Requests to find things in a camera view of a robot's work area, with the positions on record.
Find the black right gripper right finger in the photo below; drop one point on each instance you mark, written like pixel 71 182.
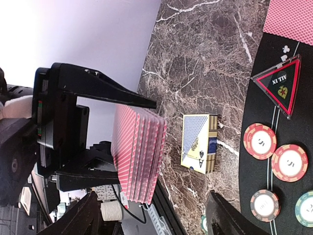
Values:
pixel 222 218

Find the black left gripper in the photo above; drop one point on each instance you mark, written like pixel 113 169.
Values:
pixel 62 124

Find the red chip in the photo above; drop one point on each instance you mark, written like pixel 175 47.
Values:
pixel 289 163
pixel 260 141

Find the brown chip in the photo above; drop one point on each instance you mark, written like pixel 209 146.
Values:
pixel 264 205

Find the red playing card deck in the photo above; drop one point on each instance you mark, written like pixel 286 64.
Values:
pixel 137 147

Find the green poker chip stack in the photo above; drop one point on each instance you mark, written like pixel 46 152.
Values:
pixel 204 224

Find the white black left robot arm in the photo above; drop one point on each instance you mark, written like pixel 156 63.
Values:
pixel 20 151

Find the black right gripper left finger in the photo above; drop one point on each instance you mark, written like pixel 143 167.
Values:
pixel 81 219

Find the red card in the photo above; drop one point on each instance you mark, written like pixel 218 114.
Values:
pixel 292 19

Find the black front table rail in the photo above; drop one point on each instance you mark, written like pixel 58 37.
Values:
pixel 166 210

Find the white slotted cable duct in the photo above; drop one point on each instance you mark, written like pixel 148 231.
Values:
pixel 158 222

